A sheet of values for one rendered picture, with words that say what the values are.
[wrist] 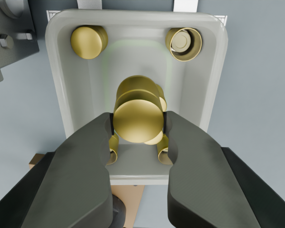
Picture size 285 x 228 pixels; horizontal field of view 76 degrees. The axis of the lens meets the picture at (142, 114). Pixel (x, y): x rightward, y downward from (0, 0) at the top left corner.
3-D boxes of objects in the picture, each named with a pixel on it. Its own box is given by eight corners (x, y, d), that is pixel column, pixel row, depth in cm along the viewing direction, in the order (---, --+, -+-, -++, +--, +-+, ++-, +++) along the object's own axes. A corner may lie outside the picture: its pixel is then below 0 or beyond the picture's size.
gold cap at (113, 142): (107, 143, 26) (111, 126, 30) (88, 154, 27) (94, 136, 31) (121, 159, 28) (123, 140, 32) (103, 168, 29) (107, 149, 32)
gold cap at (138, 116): (158, 112, 16) (164, 144, 13) (118, 113, 16) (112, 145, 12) (159, 74, 15) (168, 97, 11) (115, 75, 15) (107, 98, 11)
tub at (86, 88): (205, 12, 24) (237, 13, 16) (182, 147, 35) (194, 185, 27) (68, 8, 23) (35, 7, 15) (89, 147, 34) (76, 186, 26)
